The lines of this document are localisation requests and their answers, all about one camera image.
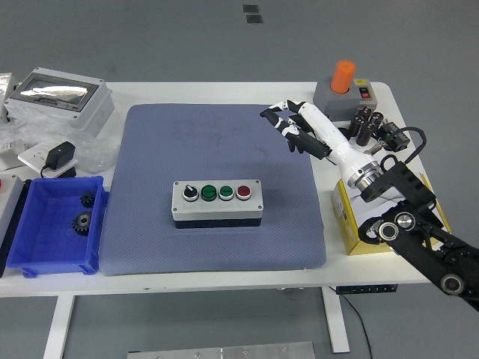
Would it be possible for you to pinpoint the large black gear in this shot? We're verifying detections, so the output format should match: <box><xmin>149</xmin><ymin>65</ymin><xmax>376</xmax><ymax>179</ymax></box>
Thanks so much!
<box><xmin>71</xmin><ymin>210</ymin><xmax>94</xmax><ymax>237</ymax></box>

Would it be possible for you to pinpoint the clear plastic bag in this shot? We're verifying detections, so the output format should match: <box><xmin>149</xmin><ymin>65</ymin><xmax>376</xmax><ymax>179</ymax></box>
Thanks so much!
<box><xmin>0</xmin><ymin>111</ymin><xmax>120</xmax><ymax>175</ymax></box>

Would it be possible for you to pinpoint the white and yellow carton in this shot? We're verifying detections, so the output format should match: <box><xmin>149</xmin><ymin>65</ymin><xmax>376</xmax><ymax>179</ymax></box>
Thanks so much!
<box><xmin>331</xmin><ymin>174</ymin><xmax>452</xmax><ymax>257</ymax></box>

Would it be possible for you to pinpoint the blue-grey table mat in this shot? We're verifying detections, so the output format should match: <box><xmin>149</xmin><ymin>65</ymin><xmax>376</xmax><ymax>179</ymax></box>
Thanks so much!
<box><xmin>100</xmin><ymin>103</ymin><xmax>326</xmax><ymax>277</ymax></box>

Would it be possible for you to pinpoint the grey push button control box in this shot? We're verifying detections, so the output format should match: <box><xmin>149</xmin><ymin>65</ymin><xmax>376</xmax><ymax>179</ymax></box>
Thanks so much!
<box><xmin>171</xmin><ymin>179</ymin><xmax>264</xmax><ymax>230</ymax></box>

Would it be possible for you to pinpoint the black module with green terminals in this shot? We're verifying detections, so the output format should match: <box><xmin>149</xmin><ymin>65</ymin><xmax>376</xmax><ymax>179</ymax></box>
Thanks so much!
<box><xmin>376</xmin><ymin>121</ymin><xmax>411</xmax><ymax>153</ymax></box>

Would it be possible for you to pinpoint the black power adapter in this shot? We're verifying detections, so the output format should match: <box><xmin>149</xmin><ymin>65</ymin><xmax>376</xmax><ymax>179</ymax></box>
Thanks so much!
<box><xmin>40</xmin><ymin>141</ymin><xmax>77</xmax><ymax>179</ymax></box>

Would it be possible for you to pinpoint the black table control panel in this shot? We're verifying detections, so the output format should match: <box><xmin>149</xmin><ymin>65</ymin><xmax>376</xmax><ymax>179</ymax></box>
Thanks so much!
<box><xmin>335</xmin><ymin>283</ymin><xmax>398</xmax><ymax>295</ymax></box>

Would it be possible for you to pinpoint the grey switch box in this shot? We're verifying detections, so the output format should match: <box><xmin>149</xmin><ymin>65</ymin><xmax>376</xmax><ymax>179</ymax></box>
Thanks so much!
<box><xmin>312</xmin><ymin>76</ymin><xmax>379</xmax><ymax>123</ymax></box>

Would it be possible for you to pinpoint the black cable under table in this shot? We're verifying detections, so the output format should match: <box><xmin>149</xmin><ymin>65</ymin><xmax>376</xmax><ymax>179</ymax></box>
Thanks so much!
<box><xmin>338</xmin><ymin>294</ymin><xmax>374</xmax><ymax>359</ymax></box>

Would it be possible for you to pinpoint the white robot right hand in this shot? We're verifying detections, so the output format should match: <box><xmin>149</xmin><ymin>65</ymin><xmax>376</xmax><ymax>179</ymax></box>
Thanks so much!
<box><xmin>260</xmin><ymin>99</ymin><xmax>375</xmax><ymax>186</ymax></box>

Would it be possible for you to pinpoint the white socket panel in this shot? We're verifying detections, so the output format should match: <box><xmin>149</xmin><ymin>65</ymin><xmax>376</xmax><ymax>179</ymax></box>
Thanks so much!
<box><xmin>17</xmin><ymin>143</ymin><xmax>78</xmax><ymax>177</ymax></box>

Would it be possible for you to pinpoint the white table leg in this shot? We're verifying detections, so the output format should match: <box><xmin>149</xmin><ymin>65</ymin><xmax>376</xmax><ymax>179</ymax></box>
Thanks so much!
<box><xmin>322</xmin><ymin>287</ymin><xmax>351</xmax><ymax>355</ymax></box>
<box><xmin>43</xmin><ymin>295</ymin><xmax>76</xmax><ymax>359</ymax></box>

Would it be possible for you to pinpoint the grey enclosure with clear lid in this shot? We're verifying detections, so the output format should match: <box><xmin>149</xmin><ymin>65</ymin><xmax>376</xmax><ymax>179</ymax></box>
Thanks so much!
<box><xmin>3</xmin><ymin>67</ymin><xmax>115</xmax><ymax>138</ymax></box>

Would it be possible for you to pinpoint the orange cylinder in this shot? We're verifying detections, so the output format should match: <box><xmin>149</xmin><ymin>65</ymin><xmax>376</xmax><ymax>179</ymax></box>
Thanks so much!
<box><xmin>330</xmin><ymin>60</ymin><xmax>357</xmax><ymax>95</ymax></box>

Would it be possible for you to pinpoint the blue plastic bin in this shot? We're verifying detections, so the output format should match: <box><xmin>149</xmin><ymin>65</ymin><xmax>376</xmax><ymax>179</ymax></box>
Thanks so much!
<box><xmin>6</xmin><ymin>175</ymin><xmax>110</xmax><ymax>278</ymax></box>

